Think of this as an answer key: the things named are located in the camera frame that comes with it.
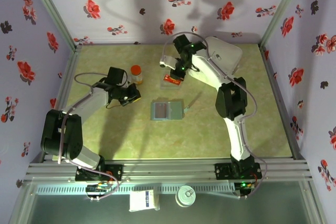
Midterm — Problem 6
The aluminium side rail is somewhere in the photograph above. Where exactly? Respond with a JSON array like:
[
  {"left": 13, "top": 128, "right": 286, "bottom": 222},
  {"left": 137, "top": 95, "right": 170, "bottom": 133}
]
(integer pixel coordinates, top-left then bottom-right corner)
[
  {"left": 258, "top": 44, "right": 307, "bottom": 161},
  {"left": 39, "top": 44, "right": 82, "bottom": 163}
]

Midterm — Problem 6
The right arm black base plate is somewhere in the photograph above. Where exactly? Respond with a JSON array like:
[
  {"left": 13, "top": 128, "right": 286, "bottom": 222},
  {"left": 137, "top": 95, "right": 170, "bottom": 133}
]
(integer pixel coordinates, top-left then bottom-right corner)
[{"left": 214, "top": 163, "right": 263, "bottom": 180}]

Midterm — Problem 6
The white pill case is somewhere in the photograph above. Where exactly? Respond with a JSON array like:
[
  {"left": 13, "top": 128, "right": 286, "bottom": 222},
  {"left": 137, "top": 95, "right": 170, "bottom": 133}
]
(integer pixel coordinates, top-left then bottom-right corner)
[{"left": 204, "top": 36, "right": 243, "bottom": 77}]

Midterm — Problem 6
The silver tin can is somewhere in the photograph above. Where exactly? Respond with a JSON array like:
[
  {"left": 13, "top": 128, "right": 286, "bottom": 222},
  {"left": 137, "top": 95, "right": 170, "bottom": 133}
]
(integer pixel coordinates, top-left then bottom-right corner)
[{"left": 175, "top": 185, "right": 197, "bottom": 208}]

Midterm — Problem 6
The orange-capped pill bottle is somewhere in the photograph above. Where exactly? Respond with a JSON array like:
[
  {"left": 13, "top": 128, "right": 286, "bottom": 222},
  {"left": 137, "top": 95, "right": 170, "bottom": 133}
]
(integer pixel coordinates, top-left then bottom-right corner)
[{"left": 130, "top": 65, "right": 144, "bottom": 86}]

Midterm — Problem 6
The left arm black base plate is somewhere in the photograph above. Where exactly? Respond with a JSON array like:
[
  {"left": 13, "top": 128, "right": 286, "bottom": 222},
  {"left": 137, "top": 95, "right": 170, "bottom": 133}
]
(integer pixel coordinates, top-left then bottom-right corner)
[{"left": 75, "top": 164, "right": 124, "bottom": 182}]

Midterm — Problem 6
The white printed carton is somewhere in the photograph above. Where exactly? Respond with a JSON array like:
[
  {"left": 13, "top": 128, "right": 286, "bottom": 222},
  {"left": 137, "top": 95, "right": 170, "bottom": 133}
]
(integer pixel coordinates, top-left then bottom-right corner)
[{"left": 128, "top": 189, "right": 161, "bottom": 212}]

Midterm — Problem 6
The perforated cable duct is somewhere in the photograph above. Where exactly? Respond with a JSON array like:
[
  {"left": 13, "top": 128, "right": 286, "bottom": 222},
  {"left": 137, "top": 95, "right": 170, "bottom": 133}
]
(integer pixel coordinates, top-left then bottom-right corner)
[{"left": 35, "top": 184, "right": 238, "bottom": 195}]

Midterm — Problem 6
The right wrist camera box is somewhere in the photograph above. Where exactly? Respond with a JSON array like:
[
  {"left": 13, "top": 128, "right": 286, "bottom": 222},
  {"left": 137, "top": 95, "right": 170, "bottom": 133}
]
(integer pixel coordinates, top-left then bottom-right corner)
[{"left": 159, "top": 55, "right": 176, "bottom": 69}]

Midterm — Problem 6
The grey-green card holder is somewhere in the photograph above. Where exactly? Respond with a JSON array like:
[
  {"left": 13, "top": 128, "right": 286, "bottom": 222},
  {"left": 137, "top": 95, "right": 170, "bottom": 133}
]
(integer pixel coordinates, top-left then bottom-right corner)
[{"left": 150, "top": 100, "right": 190, "bottom": 122}]

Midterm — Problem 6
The aluminium corner post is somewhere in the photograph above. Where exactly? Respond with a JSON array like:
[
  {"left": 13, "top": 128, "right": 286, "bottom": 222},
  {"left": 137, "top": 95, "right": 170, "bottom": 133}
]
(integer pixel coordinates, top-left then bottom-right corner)
[
  {"left": 25, "top": 0, "right": 79, "bottom": 51},
  {"left": 258, "top": 0, "right": 308, "bottom": 49}
]

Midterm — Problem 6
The aluminium frame rail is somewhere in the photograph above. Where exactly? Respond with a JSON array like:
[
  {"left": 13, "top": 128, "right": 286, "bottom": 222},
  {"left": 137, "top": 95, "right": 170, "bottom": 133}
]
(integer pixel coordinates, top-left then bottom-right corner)
[{"left": 23, "top": 157, "right": 314, "bottom": 183}]

